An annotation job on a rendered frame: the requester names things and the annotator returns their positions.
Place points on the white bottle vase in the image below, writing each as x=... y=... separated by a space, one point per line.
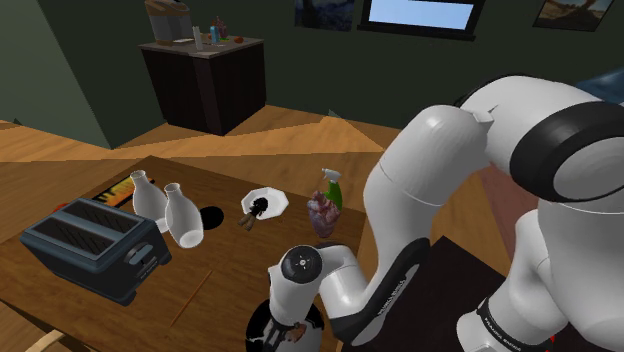
x=183 y=219
x=146 y=200

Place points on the black and brown figure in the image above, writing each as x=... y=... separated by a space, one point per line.
x=257 y=207

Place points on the black round coaster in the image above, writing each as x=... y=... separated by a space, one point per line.
x=213 y=218

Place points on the dark cabinet with items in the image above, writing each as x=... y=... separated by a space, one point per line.
x=214 y=83

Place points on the brown pencil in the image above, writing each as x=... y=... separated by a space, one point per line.
x=191 y=298

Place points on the dark robot stand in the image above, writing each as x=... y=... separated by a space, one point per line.
x=438 y=292

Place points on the dark blue wall picture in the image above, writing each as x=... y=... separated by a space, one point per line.
x=324 y=13

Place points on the pink veined vase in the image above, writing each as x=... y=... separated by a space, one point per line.
x=322 y=217

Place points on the black glossy round bowl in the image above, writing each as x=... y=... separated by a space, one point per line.
x=255 y=334

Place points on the green spray bottle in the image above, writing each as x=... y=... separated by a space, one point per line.
x=335 y=194

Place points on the dark blue toaster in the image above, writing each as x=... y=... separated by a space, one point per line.
x=97 y=253

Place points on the orange and black book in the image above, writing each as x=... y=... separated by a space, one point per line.
x=117 y=191

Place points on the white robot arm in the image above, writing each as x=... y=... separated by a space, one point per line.
x=429 y=161

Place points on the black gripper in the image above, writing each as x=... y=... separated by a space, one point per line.
x=279 y=337

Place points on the brown landscape wall picture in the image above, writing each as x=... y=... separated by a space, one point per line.
x=573 y=13

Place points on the white octagonal plate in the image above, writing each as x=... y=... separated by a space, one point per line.
x=275 y=202

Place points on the dark framed window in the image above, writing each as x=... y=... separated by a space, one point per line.
x=419 y=13

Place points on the wooden table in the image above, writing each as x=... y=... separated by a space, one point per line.
x=234 y=273

